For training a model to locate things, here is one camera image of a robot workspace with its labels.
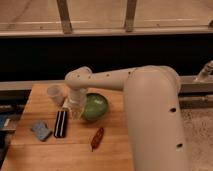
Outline black whiteboard eraser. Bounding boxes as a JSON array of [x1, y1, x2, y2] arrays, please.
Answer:
[[54, 110, 68, 138]]

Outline blue sponge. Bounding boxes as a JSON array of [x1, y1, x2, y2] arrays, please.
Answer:
[[31, 121, 52, 141]]

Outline clear plastic cup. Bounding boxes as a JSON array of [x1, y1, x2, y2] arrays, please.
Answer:
[[47, 85, 65, 106]]

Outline green ceramic bowl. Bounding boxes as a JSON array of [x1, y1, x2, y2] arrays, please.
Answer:
[[82, 93, 109, 122]]

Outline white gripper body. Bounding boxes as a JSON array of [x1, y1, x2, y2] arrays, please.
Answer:
[[67, 88, 87, 109]]

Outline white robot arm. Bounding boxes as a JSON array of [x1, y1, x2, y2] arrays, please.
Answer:
[[65, 65, 190, 171]]

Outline red chili pepper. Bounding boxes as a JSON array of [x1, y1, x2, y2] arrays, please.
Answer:
[[90, 127, 104, 150]]

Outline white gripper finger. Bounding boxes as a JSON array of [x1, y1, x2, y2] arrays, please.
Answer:
[[62, 100, 69, 110], [72, 108, 83, 119]]

